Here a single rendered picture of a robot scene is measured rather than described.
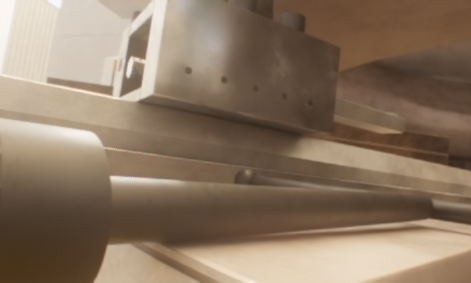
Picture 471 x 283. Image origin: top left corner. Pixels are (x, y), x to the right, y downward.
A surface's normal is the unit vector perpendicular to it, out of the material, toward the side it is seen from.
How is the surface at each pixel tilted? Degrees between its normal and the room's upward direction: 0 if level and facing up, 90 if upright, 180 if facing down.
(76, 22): 90
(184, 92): 90
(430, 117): 90
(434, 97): 90
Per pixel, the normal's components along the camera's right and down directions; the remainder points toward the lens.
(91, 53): -0.31, -0.11
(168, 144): 0.50, 0.00
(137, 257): -0.76, -0.14
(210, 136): 0.52, -0.31
